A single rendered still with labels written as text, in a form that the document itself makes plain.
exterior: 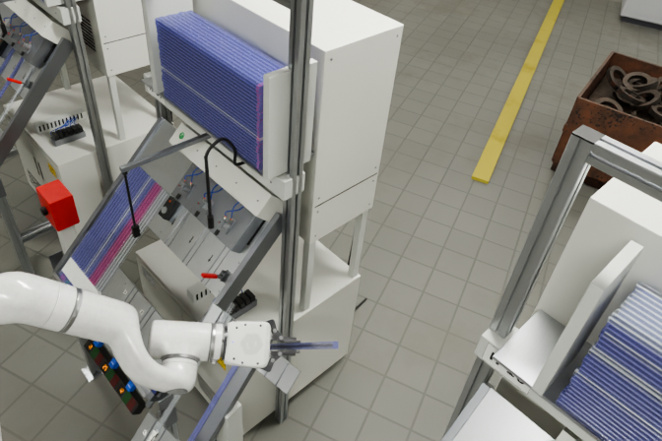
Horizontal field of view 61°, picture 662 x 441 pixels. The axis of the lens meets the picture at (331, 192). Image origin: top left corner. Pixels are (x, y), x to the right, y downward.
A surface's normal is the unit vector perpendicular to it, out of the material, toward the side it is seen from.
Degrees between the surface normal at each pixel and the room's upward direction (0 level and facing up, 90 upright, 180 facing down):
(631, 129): 90
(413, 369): 0
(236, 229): 44
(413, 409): 0
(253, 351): 37
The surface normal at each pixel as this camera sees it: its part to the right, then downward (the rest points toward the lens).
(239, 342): 0.22, -0.29
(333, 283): 0.08, -0.76
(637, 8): -0.42, 0.55
